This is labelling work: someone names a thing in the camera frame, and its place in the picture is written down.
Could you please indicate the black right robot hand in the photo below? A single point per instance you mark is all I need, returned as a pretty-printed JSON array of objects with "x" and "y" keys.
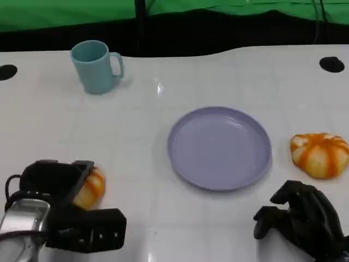
[{"x": 313, "y": 218}]

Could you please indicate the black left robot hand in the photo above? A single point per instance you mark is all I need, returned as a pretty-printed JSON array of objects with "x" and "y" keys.
[{"x": 49, "y": 177}]

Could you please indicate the orange and white bread roll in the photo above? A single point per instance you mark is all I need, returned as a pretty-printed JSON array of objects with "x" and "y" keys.
[
  {"x": 92, "y": 188},
  {"x": 319, "y": 155}
]

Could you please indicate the black table grommet hole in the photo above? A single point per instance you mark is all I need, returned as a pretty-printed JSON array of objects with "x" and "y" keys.
[
  {"x": 331, "y": 64},
  {"x": 6, "y": 72}
]

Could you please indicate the pale green mug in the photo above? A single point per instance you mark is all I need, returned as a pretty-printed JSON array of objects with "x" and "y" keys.
[{"x": 92, "y": 68}]

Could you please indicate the lilac plate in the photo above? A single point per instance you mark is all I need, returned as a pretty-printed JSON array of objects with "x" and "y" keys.
[{"x": 218, "y": 147}]

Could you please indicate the green cloth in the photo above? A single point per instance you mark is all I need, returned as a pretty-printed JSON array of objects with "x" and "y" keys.
[{"x": 81, "y": 11}]

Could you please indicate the black upright pole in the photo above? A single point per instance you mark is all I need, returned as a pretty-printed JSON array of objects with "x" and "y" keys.
[{"x": 140, "y": 27}]

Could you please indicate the black backdrop cloth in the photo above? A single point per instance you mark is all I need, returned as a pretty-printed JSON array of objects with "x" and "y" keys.
[{"x": 191, "y": 35}]

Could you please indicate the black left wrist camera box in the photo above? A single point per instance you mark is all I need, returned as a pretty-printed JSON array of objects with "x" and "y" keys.
[{"x": 90, "y": 229}]

